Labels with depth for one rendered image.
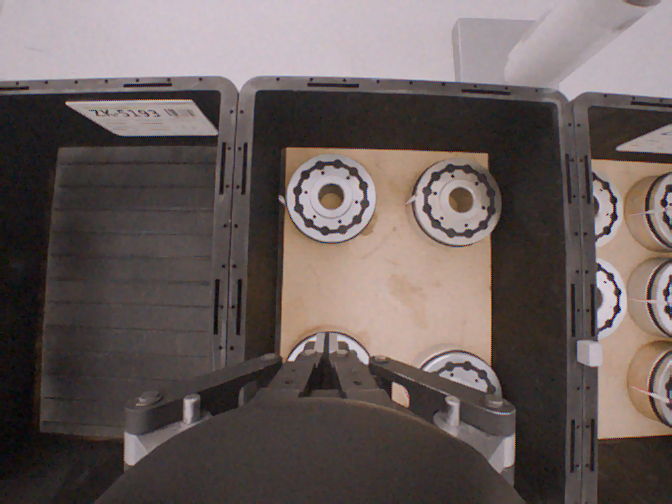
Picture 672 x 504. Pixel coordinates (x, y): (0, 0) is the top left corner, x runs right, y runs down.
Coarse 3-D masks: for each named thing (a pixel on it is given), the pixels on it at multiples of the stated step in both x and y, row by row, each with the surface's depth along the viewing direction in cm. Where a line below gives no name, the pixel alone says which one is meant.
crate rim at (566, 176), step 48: (240, 96) 20; (384, 96) 21; (432, 96) 21; (480, 96) 21; (528, 96) 21; (240, 144) 20; (240, 192) 20; (576, 192) 20; (240, 240) 20; (576, 240) 20; (240, 288) 21; (576, 288) 20; (240, 336) 19; (576, 336) 20; (576, 384) 19; (576, 432) 19; (576, 480) 19
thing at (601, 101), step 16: (576, 96) 21; (592, 96) 21; (608, 96) 21; (624, 96) 21; (640, 96) 21; (576, 112) 21; (624, 112) 21; (640, 112) 21; (656, 112) 21; (576, 128) 21; (576, 144) 21; (576, 160) 21; (592, 192) 20; (592, 208) 20; (592, 224) 20; (592, 240) 20; (592, 256) 20; (592, 272) 20; (592, 288) 20; (592, 304) 20; (592, 320) 20; (592, 336) 20; (592, 368) 20; (592, 384) 19; (592, 400) 19; (592, 416) 19; (592, 432) 19; (592, 448) 19; (592, 464) 19; (592, 480) 19; (592, 496) 19
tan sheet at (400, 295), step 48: (384, 192) 30; (288, 240) 30; (384, 240) 30; (480, 240) 30; (288, 288) 29; (336, 288) 30; (384, 288) 30; (432, 288) 30; (480, 288) 30; (288, 336) 29; (384, 336) 29; (432, 336) 29; (480, 336) 29
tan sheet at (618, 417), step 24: (600, 168) 31; (624, 168) 31; (648, 168) 31; (624, 192) 31; (624, 216) 31; (624, 240) 30; (624, 264) 30; (624, 336) 30; (648, 336) 30; (624, 360) 29; (600, 384) 29; (624, 384) 29; (600, 408) 29; (624, 408) 29; (600, 432) 29; (624, 432) 29; (648, 432) 29
